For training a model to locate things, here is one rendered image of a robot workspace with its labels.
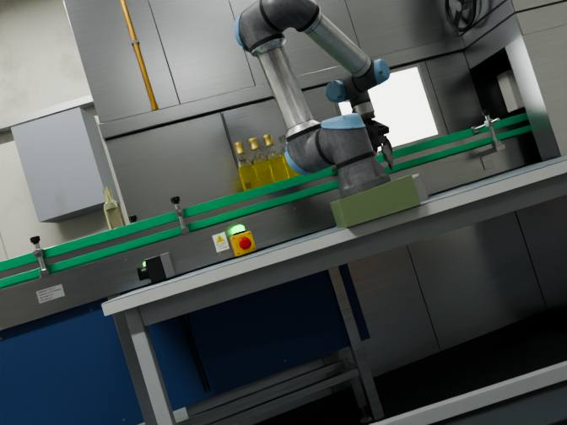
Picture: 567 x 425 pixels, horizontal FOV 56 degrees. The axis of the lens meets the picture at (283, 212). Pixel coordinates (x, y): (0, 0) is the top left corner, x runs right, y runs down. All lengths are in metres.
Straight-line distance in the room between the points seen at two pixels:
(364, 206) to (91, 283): 0.92
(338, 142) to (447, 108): 1.09
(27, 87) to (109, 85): 3.19
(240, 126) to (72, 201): 2.71
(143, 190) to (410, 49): 1.30
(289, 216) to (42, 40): 3.97
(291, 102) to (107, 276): 0.82
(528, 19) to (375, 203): 1.20
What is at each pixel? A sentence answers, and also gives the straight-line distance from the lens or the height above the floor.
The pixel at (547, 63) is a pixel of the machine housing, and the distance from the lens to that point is 2.40.
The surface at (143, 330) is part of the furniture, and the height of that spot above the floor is 0.64.
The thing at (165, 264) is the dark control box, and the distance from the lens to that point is 1.77.
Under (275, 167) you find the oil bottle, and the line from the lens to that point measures 2.04.
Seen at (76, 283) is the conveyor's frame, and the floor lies 0.83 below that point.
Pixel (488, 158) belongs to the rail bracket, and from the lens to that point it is 2.34.
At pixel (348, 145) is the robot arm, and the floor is 0.97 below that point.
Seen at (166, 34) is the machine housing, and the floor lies 1.69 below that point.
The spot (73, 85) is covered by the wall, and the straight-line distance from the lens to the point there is 5.29.
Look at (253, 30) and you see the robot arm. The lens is 1.68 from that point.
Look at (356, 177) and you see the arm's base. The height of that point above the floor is 0.87.
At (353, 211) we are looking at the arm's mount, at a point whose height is 0.79.
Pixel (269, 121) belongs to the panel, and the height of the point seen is 1.23.
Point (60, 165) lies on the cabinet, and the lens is 4.78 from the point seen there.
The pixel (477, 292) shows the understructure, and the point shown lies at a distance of 2.52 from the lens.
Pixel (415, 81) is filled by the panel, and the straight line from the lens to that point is 2.49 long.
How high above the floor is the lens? 0.79
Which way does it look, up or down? 2 degrees up
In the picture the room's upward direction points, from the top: 17 degrees counter-clockwise
